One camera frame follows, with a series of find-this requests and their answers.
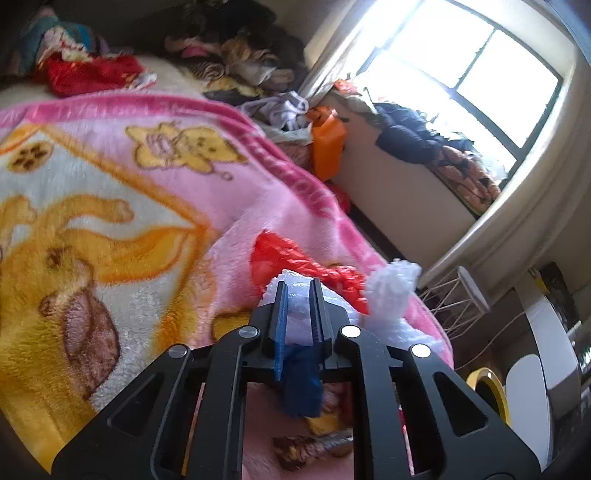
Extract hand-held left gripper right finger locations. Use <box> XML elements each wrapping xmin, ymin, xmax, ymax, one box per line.
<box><xmin>309</xmin><ymin>279</ymin><xmax>541</xmax><ymax>480</ymax></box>

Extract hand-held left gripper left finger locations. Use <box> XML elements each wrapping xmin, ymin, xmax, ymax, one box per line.
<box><xmin>51</xmin><ymin>281</ymin><xmax>290</xmax><ymax>480</ymax></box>

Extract blue fabric scrap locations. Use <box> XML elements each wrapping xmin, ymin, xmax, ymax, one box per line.
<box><xmin>281</xmin><ymin>344</ymin><xmax>324</xmax><ymax>418</ymax></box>

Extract white tissue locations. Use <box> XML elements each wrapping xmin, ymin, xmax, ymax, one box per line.
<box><xmin>263</xmin><ymin>261</ymin><xmax>455</xmax><ymax>370</ymax></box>

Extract yellow rimmed black trash bin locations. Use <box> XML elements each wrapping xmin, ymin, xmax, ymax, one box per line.
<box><xmin>466</xmin><ymin>368</ymin><xmax>511</xmax><ymax>425</ymax></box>

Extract red plastic wrapper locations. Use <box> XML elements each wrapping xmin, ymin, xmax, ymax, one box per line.
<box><xmin>250</xmin><ymin>231</ymin><xmax>370</xmax><ymax>315</ymax></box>

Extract brown snack wrapper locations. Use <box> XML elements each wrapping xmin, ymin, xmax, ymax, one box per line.
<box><xmin>272</xmin><ymin>429</ymin><xmax>354</xmax><ymax>472</ymax></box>

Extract orange bag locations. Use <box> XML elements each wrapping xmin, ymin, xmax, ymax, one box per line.
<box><xmin>310</xmin><ymin>107</ymin><xmax>347</xmax><ymax>182</ymax></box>

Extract pink printed blanket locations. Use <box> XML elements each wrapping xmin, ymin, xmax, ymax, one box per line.
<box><xmin>0</xmin><ymin>90</ymin><xmax>455</xmax><ymax>480</ymax></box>

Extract orange patterned quilt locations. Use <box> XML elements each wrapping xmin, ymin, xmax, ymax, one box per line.
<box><xmin>434</xmin><ymin>148</ymin><xmax>502</xmax><ymax>213</ymax></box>

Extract grey white garments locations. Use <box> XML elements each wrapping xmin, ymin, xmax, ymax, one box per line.
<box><xmin>238</xmin><ymin>91</ymin><xmax>309</xmax><ymax>132</ymax></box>

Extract white desk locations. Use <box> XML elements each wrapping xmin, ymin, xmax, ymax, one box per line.
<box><xmin>505</xmin><ymin>281</ymin><xmax>587</xmax><ymax>467</ymax></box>

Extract cream curtain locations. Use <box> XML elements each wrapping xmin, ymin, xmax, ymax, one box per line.
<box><xmin>300</xmin><ymin>2</ymin><xmax>416</xmax><ymax>95</ymax></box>
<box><xmin>422</xmin><ymin>60</ymin><xmax>583</xmax><ymax>287</ymax></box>

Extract black bag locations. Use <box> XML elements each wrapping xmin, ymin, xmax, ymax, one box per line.
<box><xmin>538</xmin><ymin>262</ymin><xmax>580</xmax><ymax>324</ymax></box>

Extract pile of mixed clothes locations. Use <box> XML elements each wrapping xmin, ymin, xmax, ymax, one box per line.
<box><xmin>166</xmin><ymin>0</ymin><xmax>310</xmax><ymax>107</ymax></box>

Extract window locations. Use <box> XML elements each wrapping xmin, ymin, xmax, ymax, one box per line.
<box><xmin>355</xmin><ymin>0</ymin><xmax>564</xmax><ymax>162</ymax></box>

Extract red cloth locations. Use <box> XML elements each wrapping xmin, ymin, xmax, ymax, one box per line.
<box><xmin>39</xmin><ymin>53</ymin><xmax>144</xmax><ymax>95</ymax></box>

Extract colourful folded cloth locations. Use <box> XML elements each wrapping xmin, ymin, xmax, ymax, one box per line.
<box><xmin>18</xmin><ymin>9</ymin><xmax>107</xmax><ymax>75</ymax></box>

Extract white wire stool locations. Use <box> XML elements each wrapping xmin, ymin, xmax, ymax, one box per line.
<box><xmin>422</xmin><ymin>265</ymin><xmax>490</xmax><ymax>342</ymax></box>

